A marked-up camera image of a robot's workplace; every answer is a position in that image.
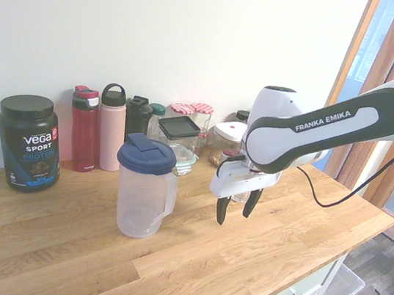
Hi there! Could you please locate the black shaker bottle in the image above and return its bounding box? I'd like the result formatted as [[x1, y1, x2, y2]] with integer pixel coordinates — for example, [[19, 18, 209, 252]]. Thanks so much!
[[120, 94, 155, 147]]

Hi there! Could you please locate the small jar with red lid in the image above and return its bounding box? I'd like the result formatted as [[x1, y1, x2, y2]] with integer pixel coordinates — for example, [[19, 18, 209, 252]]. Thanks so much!
[[218, 150, 236, 167]]

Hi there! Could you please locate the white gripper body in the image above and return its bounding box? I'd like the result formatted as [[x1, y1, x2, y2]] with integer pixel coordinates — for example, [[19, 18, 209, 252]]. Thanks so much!
[[208, 155, 284, 208]]

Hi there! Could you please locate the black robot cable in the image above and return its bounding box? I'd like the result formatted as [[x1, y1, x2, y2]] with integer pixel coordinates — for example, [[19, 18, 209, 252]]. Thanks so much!
[[291, 118, 394, 219]]

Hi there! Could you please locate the blue plastic cup lid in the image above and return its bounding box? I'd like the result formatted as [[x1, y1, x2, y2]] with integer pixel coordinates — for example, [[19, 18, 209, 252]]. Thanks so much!
[[105, 129, 186, 244]]

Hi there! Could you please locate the jar with dark lid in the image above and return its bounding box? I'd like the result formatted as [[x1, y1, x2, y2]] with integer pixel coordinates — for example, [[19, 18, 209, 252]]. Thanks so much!
[[233, 109, 251, 126]]

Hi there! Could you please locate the pink water bottle black cap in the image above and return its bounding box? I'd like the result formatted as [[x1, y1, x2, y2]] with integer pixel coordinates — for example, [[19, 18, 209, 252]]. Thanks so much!
[[90, 81, 134, 174]]

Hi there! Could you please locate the jar with red checked lid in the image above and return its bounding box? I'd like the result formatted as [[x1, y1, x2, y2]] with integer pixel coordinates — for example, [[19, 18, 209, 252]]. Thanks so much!
[[184, 101, 215, 158], [169, 101, 197, 124]]

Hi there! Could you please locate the black Vega protein tub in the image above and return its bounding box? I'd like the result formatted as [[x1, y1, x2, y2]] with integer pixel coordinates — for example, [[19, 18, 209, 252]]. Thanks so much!
[[0, 90, 72, 198]]

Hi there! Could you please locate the round glass storage container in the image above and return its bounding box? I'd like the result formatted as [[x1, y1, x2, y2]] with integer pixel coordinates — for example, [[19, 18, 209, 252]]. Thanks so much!
[[163, 142, 202, 179]]

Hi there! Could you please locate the red water bottle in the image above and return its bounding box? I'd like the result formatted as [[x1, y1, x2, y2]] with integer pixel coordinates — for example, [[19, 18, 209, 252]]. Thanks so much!
[[61, 84, 111, 175]]

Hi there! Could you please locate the square container with black lid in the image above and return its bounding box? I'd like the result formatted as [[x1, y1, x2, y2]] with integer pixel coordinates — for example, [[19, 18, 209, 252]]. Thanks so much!
[[154, 112, 203, 156]]

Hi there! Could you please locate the glass jar with white lid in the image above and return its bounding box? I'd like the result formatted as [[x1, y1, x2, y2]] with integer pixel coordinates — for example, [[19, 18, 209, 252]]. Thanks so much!
[[207, 118, 249, 172]]

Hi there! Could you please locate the clear bottle with teal cap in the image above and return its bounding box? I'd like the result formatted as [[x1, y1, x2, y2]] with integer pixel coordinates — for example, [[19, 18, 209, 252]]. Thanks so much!
[[145, 102, 169, 142]]

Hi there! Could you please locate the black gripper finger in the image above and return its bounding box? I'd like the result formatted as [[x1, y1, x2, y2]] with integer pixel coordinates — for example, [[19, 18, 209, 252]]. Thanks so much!
[[214, 194, 232, 227], [241, 186, 265, 221]]

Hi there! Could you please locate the wooden door frame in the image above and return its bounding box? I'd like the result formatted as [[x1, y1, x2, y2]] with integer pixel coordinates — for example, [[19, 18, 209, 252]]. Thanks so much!
[[324, 0, 384, 113]]

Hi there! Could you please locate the clear drinking glass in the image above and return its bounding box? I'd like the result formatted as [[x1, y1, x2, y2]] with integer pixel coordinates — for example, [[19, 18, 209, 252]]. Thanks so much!
[[229, 189, 251, 205]]

